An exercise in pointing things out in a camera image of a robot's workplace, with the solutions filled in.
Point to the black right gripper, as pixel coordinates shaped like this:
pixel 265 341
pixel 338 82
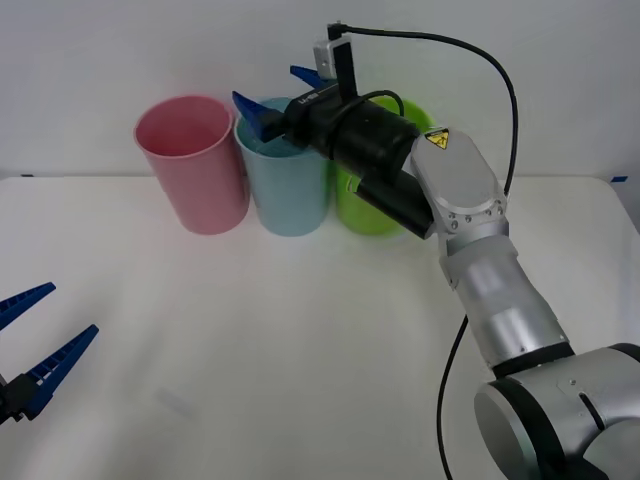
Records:
pixel 312 117

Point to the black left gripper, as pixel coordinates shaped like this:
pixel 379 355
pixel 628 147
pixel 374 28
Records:
pixel 7 400

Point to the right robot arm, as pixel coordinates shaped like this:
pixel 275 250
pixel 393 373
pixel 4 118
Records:
pixel 465 170

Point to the pale blue plastic bin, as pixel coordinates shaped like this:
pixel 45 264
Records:
pixel 287 195

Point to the pink plastic bin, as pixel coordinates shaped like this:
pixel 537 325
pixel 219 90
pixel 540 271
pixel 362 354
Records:
pixel 200 190

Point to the green plastic bin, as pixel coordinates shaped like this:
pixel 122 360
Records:
pixel 360 215

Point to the right arm wrist camera box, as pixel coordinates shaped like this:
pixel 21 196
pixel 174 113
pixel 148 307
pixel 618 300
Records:
pixel 325 60

